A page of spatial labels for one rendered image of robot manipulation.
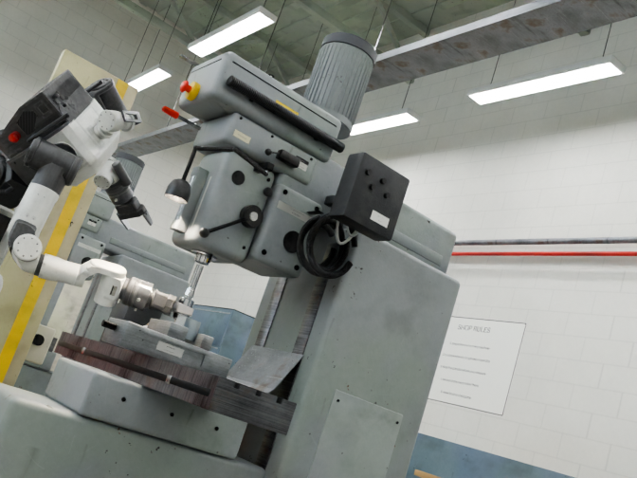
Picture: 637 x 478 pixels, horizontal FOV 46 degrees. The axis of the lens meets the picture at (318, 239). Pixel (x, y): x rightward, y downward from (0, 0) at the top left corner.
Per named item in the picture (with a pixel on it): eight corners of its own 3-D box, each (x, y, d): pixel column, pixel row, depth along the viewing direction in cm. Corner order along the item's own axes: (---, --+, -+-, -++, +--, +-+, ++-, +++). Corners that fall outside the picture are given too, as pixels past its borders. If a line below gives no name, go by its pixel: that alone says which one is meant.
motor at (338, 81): (317, 108, 248) (347, 25, 255) (284, 117, 264) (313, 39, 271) (361, 136, 258) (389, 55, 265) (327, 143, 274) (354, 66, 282)
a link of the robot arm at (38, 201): (-6, 248, 210) (30, 178, 217) (-6, 254, 222) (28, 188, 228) (34, 265, 213) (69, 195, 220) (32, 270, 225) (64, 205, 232)
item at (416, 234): (275, 192, 236) (295, 136, 241) (240, 196, 255) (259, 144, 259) (445, 284, 278) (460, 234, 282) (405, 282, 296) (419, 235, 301)
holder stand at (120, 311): (112, 346, 252) (134, 290, 257) (98, 342, 272) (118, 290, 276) (145, 358, 257) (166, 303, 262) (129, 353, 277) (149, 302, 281)
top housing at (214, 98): (210, 93, 222) (229, 45, 226) (173, 107, 243) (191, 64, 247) (331, 164, 246) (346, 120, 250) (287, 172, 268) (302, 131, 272)
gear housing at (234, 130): (225, 138, 225) (236, 109, 228) (190, 148, 245) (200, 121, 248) (310, 187, 243) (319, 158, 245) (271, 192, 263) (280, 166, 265)
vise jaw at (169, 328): (166, 335, 212) (172, 321, 213) (145, 330, 224) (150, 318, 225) (184, 341, 215) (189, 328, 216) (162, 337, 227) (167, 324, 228)
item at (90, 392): (79, 414, 194) (97, 370, 197) (42, 394, 223) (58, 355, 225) (237, 461, 220) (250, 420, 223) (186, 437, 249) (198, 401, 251)
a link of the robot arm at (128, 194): (114, 224, 292) (99, 200, 285) (123, 210, 299) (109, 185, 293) (141, 219, 288) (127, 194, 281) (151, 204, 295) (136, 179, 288)
